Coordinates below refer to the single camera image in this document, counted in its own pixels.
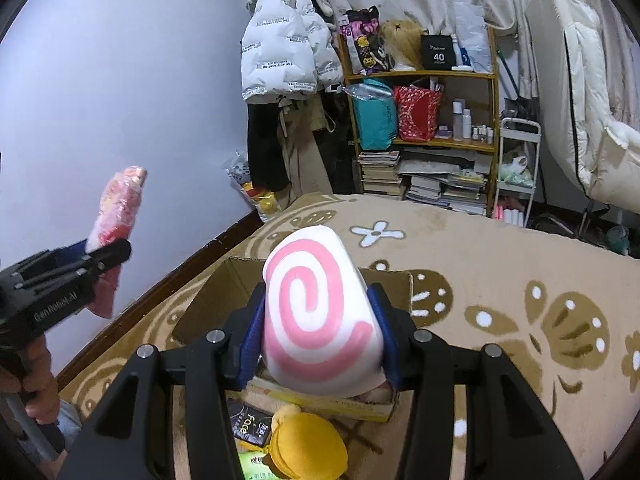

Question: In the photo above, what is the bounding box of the pink packaged plush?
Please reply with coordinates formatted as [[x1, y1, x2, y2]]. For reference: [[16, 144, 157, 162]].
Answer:
[[86, 166, 148, 318]]

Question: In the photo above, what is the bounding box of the pink swirl roll plush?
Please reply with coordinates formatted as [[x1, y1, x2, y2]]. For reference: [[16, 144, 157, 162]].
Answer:
[[262, 226, 385, 398]]

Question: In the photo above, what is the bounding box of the person's left hand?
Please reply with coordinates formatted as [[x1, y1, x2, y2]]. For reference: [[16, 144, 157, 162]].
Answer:
[[1, 335, 60, 425]]

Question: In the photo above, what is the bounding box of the black face packet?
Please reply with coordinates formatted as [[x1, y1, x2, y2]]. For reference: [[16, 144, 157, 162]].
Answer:
[[227, 399, 272, 448]]

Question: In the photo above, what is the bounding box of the green tea packet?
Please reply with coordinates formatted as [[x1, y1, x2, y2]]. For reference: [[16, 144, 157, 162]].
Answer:
[[239, 451, 278, 480]]

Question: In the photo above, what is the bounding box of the beige patterned rug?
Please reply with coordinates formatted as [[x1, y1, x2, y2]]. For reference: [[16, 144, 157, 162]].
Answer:
[[62, 194, 639, 479]]

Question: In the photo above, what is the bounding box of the cardboard box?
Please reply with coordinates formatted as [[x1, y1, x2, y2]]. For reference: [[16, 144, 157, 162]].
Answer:
[[174, 257, 412, 422]]

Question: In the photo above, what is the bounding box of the yellow banana plush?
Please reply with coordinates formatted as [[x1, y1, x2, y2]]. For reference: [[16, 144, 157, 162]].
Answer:
[[262, 404, 348, 480]]

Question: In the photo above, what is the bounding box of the plastic bag of toys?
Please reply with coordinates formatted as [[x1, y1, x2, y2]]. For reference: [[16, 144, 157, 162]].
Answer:
[[224, 151, 281, 223]]

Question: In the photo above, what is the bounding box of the white metal cart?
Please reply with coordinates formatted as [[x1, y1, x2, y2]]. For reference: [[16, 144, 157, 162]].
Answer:
[[492, 117, 542, 228]]

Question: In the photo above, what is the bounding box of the stack of books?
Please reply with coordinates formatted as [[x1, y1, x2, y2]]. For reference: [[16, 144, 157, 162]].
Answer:
[[357, 146, 492, 216]]

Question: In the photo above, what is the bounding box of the white puffer jacket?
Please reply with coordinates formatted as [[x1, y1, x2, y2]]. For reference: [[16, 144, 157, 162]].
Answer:
[[241, 0, 343, 104]]

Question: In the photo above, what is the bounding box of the wooden shelf unit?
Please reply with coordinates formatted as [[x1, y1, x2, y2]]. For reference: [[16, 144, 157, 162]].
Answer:
[[338, 28, 500, 216]]

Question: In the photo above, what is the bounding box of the cream duvet on chair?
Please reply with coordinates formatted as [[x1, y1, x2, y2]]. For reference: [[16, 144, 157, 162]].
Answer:
[[526, 0, 639, 212]]

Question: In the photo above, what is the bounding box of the teal bag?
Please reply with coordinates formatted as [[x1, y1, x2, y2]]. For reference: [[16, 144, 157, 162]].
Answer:
[[347, 79, 397, 151]]

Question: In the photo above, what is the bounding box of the red patterned bag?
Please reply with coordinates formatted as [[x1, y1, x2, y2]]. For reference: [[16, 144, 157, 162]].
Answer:
[[393, 86, 442, 142]]

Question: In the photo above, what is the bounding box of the blonde wig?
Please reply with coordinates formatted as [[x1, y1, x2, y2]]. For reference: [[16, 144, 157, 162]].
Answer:
[[380, 20, 423, 70]]

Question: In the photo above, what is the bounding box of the black box with 40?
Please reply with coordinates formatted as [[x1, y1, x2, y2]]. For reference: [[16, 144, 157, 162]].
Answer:
[[421, 35, 457, 70]]

